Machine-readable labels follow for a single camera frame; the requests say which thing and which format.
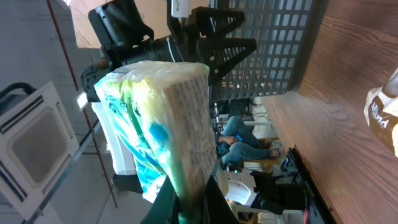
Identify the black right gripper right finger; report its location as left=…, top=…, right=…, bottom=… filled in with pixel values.
left=203, top=176, right=239, bottom=224

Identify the small teal tissue pack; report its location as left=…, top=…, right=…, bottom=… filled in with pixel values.
left=94, top=61, right=217, bottom=213

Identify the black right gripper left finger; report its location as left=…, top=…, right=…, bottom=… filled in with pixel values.
left=140, top=177, right=179, bottom=224

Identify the red ceiling pipe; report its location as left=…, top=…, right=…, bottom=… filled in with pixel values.
left=45, top=0, right=118, bottom=208

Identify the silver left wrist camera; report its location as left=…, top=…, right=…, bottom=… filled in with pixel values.
left=171, top=0, right=190, bottom=19

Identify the seated person in jeans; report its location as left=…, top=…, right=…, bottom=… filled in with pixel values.
left=215, top=116, right=285, bottom=167

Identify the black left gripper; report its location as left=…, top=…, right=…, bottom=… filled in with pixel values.
left=152, top=7, right=257, bottom=85

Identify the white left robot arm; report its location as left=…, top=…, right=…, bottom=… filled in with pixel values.
left=81, top=1, right=257, bottom=195

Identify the white ceiling air conditioner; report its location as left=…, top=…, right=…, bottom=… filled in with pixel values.
left=1, top=82, right=80, bottom=220

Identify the clear snack pouch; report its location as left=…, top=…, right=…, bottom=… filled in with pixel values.
left=364, top=70, right=397, bottom=157

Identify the grey plastic mesh basket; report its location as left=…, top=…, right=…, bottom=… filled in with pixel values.
left=210, top=0, right=328, bottom=101

